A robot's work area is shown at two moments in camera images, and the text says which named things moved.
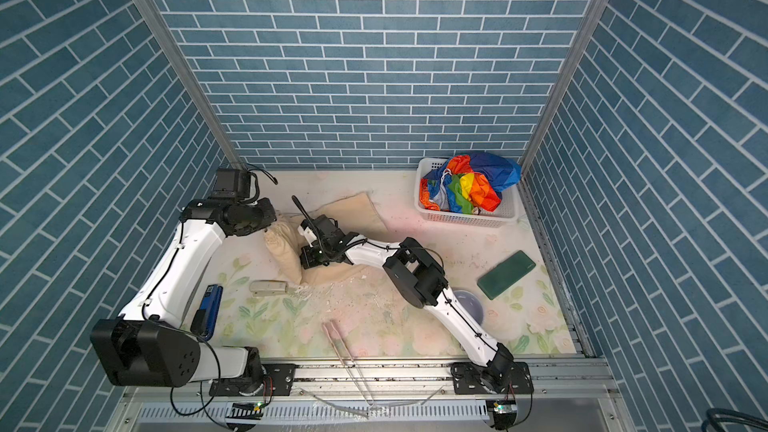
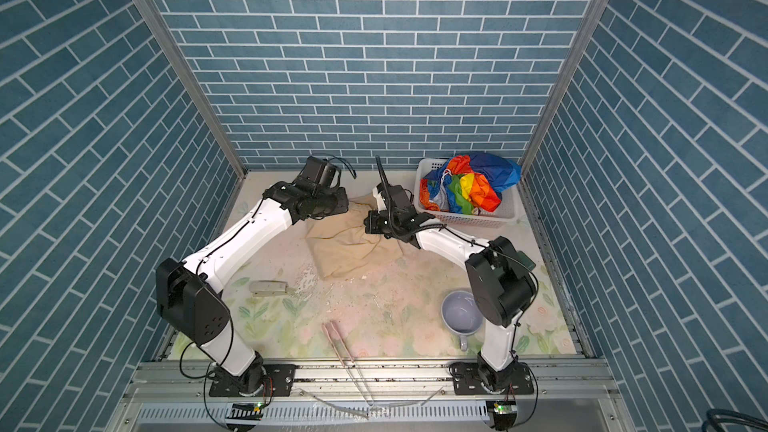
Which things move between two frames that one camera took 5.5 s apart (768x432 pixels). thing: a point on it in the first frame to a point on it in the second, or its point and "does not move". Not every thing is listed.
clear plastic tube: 268,287 does not move
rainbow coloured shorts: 469,182 does not move
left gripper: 268,216 to 341,202
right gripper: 308,261 to 372,224
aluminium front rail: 562,381 does not move
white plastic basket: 505,212 does not move
